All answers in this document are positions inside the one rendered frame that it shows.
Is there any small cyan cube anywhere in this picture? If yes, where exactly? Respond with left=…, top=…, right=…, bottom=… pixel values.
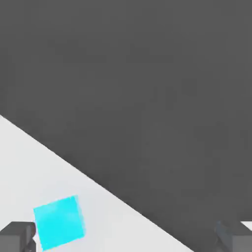
left=32, top=194, right=87, bottom=252

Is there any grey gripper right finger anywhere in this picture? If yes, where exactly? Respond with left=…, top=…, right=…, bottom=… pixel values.
left=214, top=220, right=252, bottom=252

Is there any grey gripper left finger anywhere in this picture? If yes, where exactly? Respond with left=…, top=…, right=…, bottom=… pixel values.
left=0, top=221, right=37, bottom=252

